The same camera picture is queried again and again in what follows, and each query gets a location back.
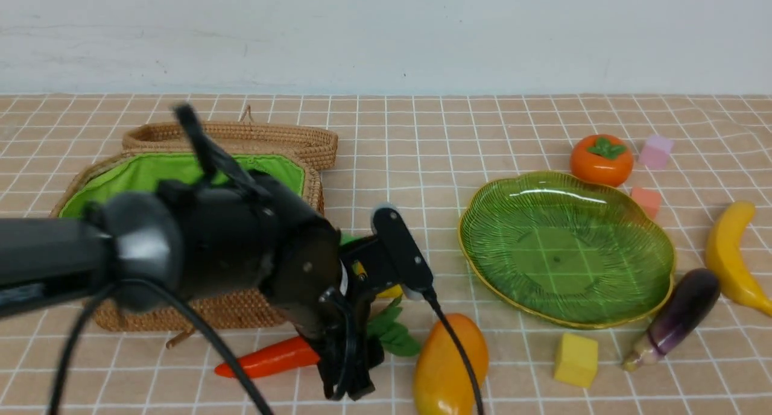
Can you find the orange carrot toy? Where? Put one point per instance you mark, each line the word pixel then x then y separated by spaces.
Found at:
pixel 295 353

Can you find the coral foam cube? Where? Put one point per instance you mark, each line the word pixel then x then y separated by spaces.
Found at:
pixel 649 200

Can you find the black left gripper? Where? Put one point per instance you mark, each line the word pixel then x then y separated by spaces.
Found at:
pixel 256 233

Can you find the yellow lemon toy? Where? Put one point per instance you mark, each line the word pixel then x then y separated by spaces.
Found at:
pixel 391 293

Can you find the yellow foam cube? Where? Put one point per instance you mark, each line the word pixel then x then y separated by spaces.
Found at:
pixel 576 361

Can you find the pink foam cube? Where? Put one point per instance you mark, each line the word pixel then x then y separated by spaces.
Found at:
pixel 656 152

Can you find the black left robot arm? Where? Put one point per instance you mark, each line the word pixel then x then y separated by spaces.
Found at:
pixel 114 251

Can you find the woven wicker basket lid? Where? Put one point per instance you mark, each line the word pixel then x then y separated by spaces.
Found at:
pixel 315 146

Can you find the checkered beige tablecloth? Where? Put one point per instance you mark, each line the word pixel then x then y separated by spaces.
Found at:
pixel 427 155

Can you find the yellow banana toy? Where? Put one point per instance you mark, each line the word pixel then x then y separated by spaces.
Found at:
pixel 723 256

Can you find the green leaf glass plate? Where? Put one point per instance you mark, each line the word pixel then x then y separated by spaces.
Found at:
pixel 573 253

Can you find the purple eggplant toy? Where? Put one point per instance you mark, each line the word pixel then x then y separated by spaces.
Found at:
pixel 691 301

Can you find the orange yellow mango toy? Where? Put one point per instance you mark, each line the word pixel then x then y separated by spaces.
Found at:
pixel 441 384

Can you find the woven wicker basket green lining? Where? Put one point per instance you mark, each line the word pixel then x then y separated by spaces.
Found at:
pixel 141 171

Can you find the green foam cube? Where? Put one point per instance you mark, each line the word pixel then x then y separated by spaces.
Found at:
pixel 346 238

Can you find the orange persimmon toy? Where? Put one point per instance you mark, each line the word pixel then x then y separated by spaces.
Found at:
pixel 602 159

